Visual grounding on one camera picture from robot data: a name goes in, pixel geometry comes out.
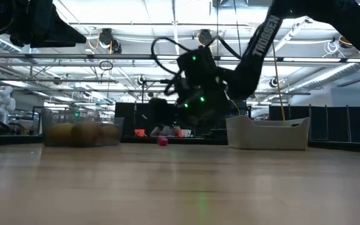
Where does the long black cable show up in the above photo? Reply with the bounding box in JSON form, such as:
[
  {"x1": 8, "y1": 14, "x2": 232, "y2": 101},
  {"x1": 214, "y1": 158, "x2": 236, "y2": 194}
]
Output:
[{"x1": 232, "y1": 0, "x2": 240, "y2": 41}]

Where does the black background rig frame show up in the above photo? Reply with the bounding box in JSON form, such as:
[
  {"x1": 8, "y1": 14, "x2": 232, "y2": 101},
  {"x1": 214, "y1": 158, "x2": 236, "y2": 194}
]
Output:
[{"x1": 141, "y1": 79, "x2": 171, "y2": 104}]

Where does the black ceiling cord reel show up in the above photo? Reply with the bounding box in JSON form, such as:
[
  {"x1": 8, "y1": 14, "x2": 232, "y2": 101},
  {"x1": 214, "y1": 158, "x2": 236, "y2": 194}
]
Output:
[
  {"x1": 98, "y1": 27, "x2": 123, "y2": 54},
  {"x1": 338, "y1": 34, "x2": 354, "y2": 49},
  {"x1": 197, "y1": 29, "x2": 214, "y2": 47}
]

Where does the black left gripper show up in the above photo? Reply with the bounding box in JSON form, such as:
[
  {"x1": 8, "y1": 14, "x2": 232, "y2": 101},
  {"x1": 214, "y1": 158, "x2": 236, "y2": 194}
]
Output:
[{"x1": 9, "y1": 0, "x2": 87, "y2": 48}]

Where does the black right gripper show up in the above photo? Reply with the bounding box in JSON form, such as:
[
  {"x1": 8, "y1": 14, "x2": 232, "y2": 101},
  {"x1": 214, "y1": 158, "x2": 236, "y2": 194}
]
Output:
[{"x1": 148, "y1": 77, "x2": 231, "y2": 126}]

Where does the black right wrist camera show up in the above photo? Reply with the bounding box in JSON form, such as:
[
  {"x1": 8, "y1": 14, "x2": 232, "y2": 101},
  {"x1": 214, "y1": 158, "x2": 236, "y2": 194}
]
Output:
[{"x1": 176, "y1": 46, "x2": 219, "y2": 90}]

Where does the grey plastic tub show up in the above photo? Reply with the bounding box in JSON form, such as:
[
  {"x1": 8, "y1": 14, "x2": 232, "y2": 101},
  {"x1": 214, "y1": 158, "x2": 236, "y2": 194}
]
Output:
[{"x1": 226, "y1": 115, "x2": 311, "y2": 150}]

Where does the person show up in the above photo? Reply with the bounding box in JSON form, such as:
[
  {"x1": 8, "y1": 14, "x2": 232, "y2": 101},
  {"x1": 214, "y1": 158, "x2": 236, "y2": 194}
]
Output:
[{"x1": 150, "y1": 126, "x2": 181, "y2": 138}]

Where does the yellow cable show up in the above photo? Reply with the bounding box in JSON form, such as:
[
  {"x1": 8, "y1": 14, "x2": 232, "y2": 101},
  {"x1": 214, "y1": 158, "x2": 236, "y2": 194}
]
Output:
[{"x1": 272, "y1": 43, "x2": 286, "y2": 121}]

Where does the overhead light bar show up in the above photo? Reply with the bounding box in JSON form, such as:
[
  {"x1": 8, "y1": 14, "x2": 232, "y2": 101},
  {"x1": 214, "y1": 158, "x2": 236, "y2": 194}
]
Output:
[{"x1": 0, "y1": 52, "x2": 360, "y2": 63}]

